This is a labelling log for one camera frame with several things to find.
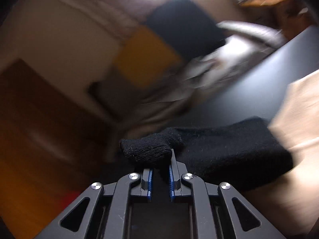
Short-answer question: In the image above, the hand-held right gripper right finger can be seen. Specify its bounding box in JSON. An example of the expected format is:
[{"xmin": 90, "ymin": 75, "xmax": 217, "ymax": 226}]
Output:
[{"xmin": 169, "ymin": 152, "xmax": 285, "ymax": 239}]

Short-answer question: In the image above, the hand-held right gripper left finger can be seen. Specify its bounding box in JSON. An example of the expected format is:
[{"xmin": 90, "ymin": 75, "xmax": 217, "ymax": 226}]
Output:
[{"xmin": 33, "ymin": 168, "xmax": 153, "ymax": 239}]

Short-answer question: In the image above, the black knit sweater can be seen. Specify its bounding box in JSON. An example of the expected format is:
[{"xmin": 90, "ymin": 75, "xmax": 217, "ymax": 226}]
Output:
[{"xmin": 120, "ymin": 116, "xmax": 294, "ymax": 192}]

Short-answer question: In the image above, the grey cloth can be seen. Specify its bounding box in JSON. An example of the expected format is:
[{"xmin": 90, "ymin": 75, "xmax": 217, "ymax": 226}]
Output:
[{"xmin": 120, "ymin": 55, "xmax": 225, "ymax": 140}]

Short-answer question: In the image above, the orange wooden wardrobe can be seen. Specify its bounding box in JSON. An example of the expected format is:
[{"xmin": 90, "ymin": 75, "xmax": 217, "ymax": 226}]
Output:
[{"xmin": 0, "ymin": 58, "xmax": 115, "ymax": 239}]

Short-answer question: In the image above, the grey yellow blue cushion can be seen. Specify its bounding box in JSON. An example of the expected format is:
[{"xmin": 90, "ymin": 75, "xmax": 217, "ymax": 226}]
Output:
[{"xmin": 87, "ymin": 0, "xmax": 287, "ymax": 160}]

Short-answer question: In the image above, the beige garment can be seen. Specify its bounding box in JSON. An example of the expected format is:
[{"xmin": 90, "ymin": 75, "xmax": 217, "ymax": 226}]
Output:
[{"xmin": 239, "ymin": 70, "xmax": 319, "ymax": 239}]

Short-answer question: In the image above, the white printed pillow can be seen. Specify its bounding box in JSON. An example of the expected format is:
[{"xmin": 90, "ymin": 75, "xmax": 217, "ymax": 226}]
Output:
[{"xmin": 212, "ymin": 33, "xmax": 265, "ymax": 80}]

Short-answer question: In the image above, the pink curtain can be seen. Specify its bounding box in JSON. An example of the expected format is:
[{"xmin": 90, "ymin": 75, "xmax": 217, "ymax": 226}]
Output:
[{"xmin": 42, "ymin": 0, "xmax": 175, "ymax": 45}]

